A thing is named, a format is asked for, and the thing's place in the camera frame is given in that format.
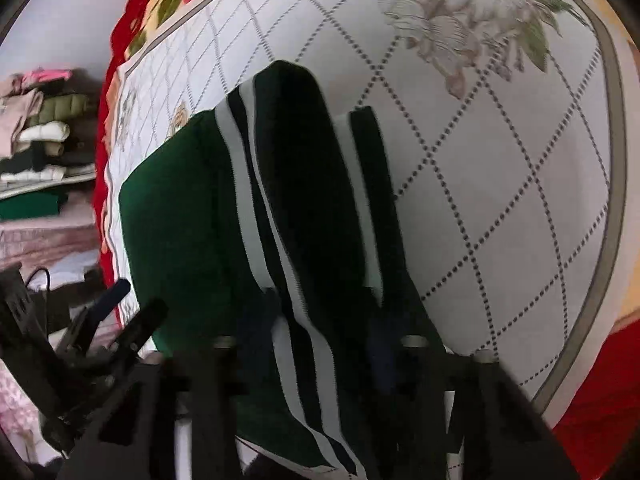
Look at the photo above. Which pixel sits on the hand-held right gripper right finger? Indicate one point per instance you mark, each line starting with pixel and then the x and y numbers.
pixel 382 355

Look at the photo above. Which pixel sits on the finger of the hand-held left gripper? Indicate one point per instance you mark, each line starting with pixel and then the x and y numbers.
pixel 142 325
pixel 112 299

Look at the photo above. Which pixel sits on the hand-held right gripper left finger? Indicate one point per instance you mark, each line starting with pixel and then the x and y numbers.
pixel 255 325

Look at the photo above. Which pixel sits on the green white striped jacket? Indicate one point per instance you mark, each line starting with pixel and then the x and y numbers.
pixel 175 210

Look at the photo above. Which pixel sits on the pile of folded clothes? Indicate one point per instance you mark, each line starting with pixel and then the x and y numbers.
pixel 45 135

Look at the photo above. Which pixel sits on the white cloth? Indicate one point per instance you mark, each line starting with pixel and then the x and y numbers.
pixel 70 269

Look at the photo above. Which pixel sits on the pink patterned bedcover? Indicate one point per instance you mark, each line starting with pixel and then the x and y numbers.
pixel 45 240

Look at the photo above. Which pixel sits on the green folded garment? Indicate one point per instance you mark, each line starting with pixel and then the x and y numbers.
pixel 30 206

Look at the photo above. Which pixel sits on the white quilted floral bedsheet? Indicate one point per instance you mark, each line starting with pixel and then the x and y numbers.
pixel 500 210

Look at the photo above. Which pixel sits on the red floral blanket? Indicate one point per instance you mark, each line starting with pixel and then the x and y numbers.
pixel 600 400

